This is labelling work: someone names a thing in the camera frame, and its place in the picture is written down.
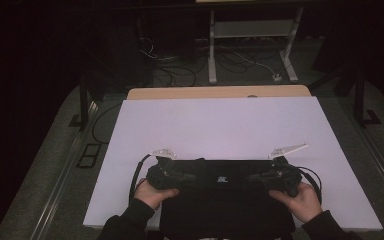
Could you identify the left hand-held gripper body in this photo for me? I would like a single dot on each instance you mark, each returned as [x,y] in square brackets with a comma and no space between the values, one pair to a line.
[161,176]

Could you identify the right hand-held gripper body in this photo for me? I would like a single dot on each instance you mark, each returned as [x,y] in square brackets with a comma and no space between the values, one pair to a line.
[285,178]

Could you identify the black tank top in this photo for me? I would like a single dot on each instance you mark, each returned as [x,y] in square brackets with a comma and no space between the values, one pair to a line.
[226,206]

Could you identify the person's left hand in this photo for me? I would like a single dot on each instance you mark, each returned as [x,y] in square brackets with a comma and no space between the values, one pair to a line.
[153,198]

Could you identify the person's right hand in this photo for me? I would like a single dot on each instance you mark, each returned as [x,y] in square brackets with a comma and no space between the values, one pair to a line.
[301,206]

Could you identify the white table cover sheet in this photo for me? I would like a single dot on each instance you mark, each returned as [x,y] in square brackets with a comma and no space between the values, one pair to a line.
[213,126]

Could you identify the white plug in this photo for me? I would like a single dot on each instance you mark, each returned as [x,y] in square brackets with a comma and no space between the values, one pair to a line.
[277,78]

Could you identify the black metal stand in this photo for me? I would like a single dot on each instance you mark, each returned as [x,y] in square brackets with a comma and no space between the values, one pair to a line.
[359,100]
[84,106]

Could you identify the metal floor rail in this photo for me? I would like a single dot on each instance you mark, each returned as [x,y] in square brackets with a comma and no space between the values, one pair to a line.
[383,166]
[60,190]

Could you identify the grey metal desk frame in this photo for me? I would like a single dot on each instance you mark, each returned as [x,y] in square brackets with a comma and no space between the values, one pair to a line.
[253,28]

